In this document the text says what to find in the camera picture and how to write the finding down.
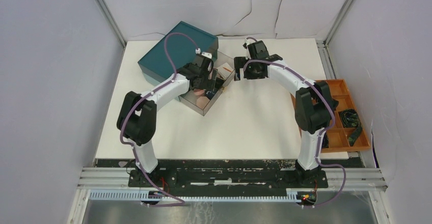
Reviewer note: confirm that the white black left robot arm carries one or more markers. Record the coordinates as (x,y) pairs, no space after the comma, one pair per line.
(138,114)

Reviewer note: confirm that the white patterned palette box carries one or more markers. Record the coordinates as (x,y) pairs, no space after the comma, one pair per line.
(224,70)

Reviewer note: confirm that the round navy cream tin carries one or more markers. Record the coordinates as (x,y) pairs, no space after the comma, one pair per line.
(210,94)

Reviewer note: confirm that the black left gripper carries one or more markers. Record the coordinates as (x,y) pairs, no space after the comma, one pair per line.
(208,84)

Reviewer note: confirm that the black gold compact case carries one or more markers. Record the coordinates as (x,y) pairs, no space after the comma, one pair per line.
(219,83)

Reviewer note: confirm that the rolled green patterned tie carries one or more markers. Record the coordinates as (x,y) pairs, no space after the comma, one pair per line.
(350,119)

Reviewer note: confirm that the octagonal pink powder case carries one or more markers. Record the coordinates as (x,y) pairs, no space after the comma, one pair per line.
(202,102)

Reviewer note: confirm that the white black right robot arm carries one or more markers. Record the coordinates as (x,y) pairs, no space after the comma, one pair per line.
(314,106)

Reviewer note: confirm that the clear smoked drawer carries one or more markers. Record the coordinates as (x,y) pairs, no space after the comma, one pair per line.
(189,98)

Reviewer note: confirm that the black metal base rail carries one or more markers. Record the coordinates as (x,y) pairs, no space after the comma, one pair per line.
(234,178)

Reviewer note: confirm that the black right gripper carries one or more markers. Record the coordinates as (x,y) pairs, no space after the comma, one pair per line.
(239,61)

